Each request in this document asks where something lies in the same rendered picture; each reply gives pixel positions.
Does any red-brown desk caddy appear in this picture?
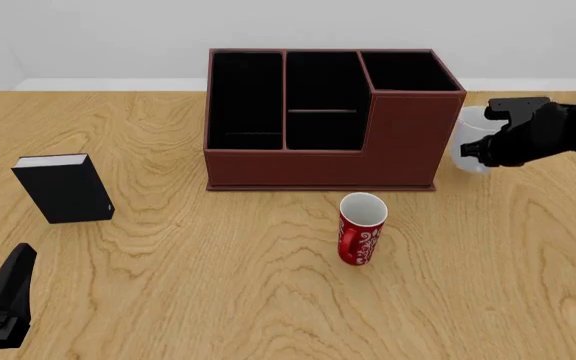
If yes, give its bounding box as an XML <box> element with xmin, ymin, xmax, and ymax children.
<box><xmin>203</xmin><ymin>47</ymin><xmax>468</xmax><ymax>193</ymax></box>

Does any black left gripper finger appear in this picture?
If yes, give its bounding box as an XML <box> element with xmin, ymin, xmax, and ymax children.
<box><xmin>0</xmin><ymin>242</ymin><xmax>38</xmax><ymax>320</ymax></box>

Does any small flat dark plate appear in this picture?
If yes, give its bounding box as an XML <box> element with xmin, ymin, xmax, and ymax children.
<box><xmin>483</xmin><ymin>96</ymin><xmax>553</xmax><ymax>121</ymax></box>

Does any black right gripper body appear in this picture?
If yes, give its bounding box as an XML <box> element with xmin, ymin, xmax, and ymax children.
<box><xmin>486</xmin><ymin>111</ymin><xmax>544</xmax><ymax>168</ymax></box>

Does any black book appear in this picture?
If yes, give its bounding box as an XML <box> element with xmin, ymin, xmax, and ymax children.
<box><xmin>10</xmin><ymin>153</ymin><xmax>116</xmax><ymax>225</ymax></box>

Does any red mug with white pattern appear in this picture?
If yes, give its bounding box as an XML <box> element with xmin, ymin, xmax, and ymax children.
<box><xmin>337</xmin><ymin>191</ymin><xmax>390</xmax><ymax>267</ymax></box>

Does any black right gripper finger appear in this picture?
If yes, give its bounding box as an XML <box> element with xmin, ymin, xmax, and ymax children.
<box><xmin>459</xmin><ymin>136</ymin><xmax>492</xmax><ymax>162</ymax></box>

